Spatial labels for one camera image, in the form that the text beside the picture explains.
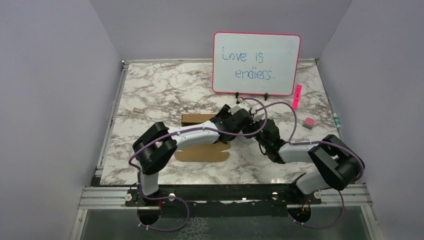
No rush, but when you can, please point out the brown cardboard box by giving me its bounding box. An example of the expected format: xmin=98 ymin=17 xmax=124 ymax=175
xmin=174 ymin=113 xmax=231 ymax=163

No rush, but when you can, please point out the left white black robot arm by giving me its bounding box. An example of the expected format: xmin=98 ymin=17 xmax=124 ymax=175
xmin=132 ymin=102 xmax=253 ymax=206

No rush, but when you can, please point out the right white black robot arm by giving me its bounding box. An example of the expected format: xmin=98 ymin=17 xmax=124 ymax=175
xmin=251 ymin=119 xmax=365 ymax=204

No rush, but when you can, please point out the pink highlighter marker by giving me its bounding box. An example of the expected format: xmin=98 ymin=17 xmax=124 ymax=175
xmin=292 ymin=84 xmax=303 ymax=110

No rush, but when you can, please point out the pink grey eraser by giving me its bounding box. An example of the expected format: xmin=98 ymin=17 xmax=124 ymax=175
xmin=302 ymin=117 xmax=315 ymax=130

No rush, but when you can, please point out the pink framed whiteboard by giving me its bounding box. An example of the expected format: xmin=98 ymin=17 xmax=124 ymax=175
xmin=212 ymin=31 xmax=302 ymax=97

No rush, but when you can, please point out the green white marker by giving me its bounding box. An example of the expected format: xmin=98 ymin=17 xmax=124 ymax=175
xmin=333 ymin=113 xmax=341 ymax=129

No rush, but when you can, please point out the small wooden block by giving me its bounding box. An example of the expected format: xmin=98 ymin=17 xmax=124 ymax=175
xmin=133 ymin=107 xmax=144 ymax=114

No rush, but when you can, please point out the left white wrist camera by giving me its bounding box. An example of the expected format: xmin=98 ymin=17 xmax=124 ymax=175
xmin=228 ymin=99 xmax=251 ymax=115

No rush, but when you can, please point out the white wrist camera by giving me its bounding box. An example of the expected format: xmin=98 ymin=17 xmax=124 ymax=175
xmin=228 ymin=99 xmax=251 ymax=115
xmin=250 ymin=106 xmax=267 ymax=123

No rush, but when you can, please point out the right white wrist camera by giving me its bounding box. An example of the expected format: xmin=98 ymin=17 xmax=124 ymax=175
xmin=250 ymin=106 xmax=267 ymax=123

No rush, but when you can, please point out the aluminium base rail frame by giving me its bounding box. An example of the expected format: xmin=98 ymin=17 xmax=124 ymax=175
xmin=71 ymin=184 xmax=383 ymax=240

